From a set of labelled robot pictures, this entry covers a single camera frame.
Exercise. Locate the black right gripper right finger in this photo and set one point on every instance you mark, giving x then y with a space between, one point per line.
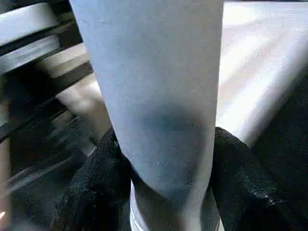
250 192

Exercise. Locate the white plastic table leg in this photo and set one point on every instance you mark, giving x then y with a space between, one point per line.
154 72

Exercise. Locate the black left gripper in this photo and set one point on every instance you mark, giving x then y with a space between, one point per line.
29 125

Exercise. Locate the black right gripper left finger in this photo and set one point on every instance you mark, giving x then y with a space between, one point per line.
91 192

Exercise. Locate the white plastic table top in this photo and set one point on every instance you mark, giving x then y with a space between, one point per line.
260 62

